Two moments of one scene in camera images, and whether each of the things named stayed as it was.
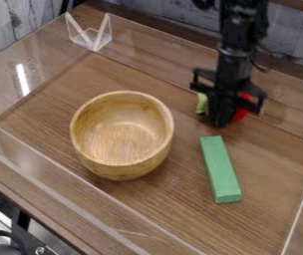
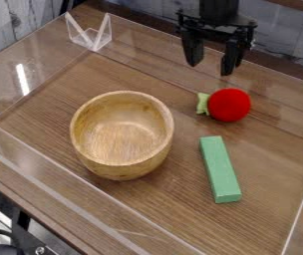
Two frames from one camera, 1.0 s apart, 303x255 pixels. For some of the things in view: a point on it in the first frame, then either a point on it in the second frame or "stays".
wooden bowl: [121, 130] stays
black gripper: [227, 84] -> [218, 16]
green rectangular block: [219, 170] stays
